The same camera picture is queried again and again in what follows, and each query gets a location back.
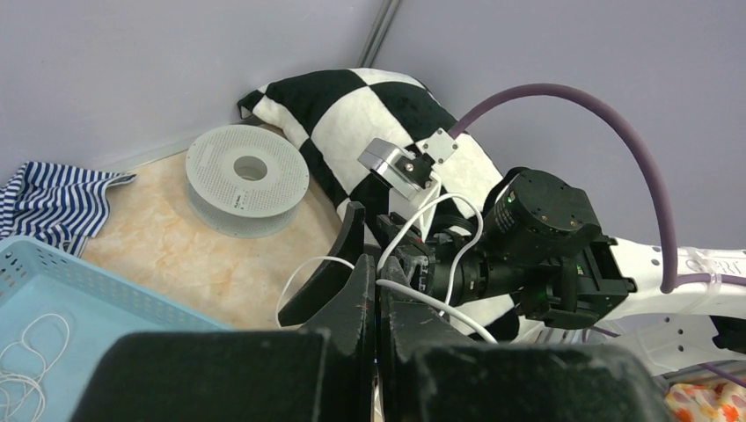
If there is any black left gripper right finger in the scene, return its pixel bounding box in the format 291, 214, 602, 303
378, 258, 673, 421

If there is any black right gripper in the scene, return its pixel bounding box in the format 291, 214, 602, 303
278, 201, 495, 327

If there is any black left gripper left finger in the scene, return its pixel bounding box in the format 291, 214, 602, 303
72, 255, 376, 421

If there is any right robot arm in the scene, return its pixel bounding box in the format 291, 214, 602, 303
377, 168, 745, 375

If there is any black white checkered pillow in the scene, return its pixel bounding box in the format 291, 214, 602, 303
237, 68, 546, 343

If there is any blue perforated plastic basket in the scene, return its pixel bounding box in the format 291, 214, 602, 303
1, 236, 226, 421

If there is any floral patterned cloth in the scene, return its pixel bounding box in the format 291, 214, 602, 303
665, 382, 745, 422

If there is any blue white striped cloth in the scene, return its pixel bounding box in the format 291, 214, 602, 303
1, 161, 136, 257

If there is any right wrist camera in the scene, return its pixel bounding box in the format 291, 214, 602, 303
358, 128, 459, 209

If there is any grey cable spool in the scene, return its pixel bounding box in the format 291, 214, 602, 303
185, 125, 310, 238

